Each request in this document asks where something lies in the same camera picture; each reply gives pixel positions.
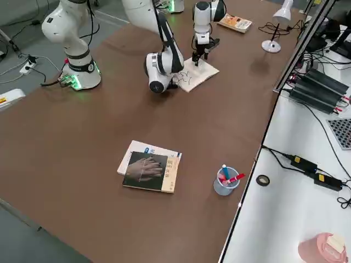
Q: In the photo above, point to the white controller box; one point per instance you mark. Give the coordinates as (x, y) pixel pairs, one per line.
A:
(11, 98)

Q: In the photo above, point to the aluminium divider post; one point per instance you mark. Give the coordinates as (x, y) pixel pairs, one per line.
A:
(301, 46)

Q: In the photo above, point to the blue marker white end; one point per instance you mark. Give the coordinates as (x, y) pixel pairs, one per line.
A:
(226, 171)

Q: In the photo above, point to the black tape roll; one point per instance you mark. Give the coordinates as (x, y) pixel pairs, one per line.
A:
(258, 180)

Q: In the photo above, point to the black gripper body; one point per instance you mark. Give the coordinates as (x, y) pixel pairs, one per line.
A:
(203, 48)
(174, 85)

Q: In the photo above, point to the black power adapter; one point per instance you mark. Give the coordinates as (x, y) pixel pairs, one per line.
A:
(303, 163)
(327, 182)

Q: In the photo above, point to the pink tissue roll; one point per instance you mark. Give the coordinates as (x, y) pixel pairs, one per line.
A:
(312, 249)

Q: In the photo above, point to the pink red marker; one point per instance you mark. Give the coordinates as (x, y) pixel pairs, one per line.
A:
(236, 178)

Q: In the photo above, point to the white power strip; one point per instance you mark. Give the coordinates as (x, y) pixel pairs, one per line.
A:
(27, 68)

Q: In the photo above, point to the black white checker board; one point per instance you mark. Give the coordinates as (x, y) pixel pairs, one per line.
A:
(342, 134)

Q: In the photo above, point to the circuit board with red light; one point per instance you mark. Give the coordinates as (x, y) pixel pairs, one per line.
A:
(293, 78)

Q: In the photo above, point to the black finned power supply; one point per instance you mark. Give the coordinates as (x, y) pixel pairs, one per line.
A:
(318, 90)

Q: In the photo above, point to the dark book with hands cover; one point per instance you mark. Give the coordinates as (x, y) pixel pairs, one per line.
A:
(145, 170)

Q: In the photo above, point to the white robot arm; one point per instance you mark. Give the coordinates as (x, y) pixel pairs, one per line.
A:
(74, 30)
(201, 13)

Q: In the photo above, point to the white desk lamp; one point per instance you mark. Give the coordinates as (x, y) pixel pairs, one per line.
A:
(271, 46)

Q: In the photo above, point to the black monitor stand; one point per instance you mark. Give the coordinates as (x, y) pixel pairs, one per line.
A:
(342, 46)

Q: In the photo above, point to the orange yellow book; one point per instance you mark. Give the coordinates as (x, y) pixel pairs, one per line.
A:
(235, 23)

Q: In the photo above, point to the clear plastic pen cup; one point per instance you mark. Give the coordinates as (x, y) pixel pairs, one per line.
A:
(223, 190)

